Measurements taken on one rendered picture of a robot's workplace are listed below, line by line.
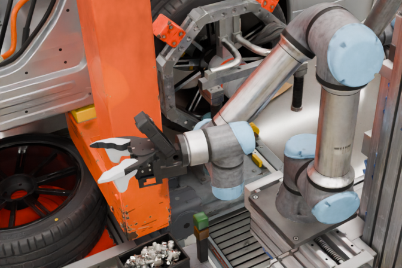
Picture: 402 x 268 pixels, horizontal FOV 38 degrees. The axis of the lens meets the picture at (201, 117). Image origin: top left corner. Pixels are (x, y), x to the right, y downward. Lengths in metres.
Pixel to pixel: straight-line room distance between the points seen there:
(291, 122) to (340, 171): 2.00
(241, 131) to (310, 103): 2.32
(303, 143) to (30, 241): 1.06
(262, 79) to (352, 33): 0.26
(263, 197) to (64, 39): 0.92
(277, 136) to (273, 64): 1.96
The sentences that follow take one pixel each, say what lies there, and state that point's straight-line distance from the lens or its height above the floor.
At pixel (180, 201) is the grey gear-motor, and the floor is 0.41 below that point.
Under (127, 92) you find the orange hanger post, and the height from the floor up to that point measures 1.11.
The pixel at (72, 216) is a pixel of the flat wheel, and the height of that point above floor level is 0.50.
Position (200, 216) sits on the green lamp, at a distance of 1.93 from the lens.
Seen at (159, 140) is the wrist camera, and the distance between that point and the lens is 1.24.
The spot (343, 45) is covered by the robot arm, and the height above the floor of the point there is 1.44.
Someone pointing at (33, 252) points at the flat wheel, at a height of 0.44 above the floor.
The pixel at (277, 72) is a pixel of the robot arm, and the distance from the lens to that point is 1.38.
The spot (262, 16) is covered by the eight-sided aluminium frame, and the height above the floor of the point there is 1.05.
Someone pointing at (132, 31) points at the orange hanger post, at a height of 1.29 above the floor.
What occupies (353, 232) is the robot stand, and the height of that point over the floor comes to 0.73.
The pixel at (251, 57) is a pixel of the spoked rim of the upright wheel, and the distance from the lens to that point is 2.41.
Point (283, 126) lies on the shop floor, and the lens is 3.39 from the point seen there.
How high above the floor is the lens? 2.03
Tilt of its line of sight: 36 degrees down
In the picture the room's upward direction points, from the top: 3 degrees counter-clockwise
